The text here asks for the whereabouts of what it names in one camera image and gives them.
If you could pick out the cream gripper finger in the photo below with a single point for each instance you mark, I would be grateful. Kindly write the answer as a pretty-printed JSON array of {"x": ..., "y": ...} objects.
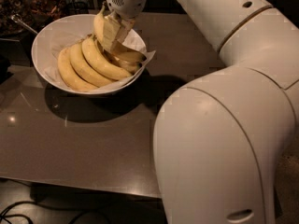
[
  {"x": 126, "y": 27},
  {"x": 113, "y": 31}
]

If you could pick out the yellow banana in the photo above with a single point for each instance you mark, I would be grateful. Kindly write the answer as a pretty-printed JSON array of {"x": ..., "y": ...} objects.
[
  {"x": 84, "y": 70},
  {"x": 120, "y": 51},
  {"x": 68, "y": 74},
  {"x": 99, "y": 62}
]

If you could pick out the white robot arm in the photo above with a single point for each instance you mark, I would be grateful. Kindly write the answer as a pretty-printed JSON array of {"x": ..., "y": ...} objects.
[{"x": 217, "y": 139}]

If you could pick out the yellow banana hidden underneath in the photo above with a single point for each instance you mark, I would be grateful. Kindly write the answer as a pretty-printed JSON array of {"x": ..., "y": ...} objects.
[{"x": 129, "y": 66}]

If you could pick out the white ceramic bowl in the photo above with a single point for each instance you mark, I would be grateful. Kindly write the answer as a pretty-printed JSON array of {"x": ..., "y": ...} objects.
[{"x": 44, "y": 44}]

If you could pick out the white paper liner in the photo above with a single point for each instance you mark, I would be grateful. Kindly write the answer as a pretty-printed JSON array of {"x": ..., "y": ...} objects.
[{"x": 137, "y": 42}]

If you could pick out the glass jar with dried snacks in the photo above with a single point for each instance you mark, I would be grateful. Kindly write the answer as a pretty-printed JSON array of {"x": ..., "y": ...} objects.
[{"x": 32, "y": 12}]

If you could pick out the metal serving spoon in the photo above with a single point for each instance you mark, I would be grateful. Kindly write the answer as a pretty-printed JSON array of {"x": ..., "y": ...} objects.
[{"x": 17, "y": 19}]

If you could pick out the black wire basket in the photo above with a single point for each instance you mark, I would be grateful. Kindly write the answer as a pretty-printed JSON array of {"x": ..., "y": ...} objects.
[{"x": 76, "y": 8}]

